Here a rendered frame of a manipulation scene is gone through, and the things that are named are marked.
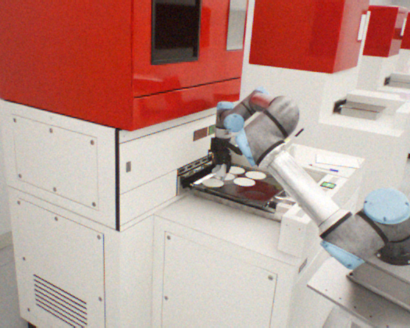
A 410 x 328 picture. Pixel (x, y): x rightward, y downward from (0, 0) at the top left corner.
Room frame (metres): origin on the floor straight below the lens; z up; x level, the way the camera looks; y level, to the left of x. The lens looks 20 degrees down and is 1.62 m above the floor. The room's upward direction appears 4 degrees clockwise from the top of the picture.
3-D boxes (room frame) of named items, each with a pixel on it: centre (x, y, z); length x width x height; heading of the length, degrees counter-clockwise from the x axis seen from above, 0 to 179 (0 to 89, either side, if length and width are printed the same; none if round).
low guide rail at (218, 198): (1.68, -0.21, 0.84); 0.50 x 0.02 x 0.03; 58
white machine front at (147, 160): (1.76, 0.07, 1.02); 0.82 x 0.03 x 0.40; 148
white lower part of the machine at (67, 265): (1.94, 0.36, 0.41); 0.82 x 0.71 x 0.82; 148
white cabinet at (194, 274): (1.82, -0.35, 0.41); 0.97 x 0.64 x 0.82; 148
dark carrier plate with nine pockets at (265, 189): (1.81, -0.22, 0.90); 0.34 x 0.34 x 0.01; 58
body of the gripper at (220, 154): (1.79, -0.09, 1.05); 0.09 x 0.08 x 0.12; 122
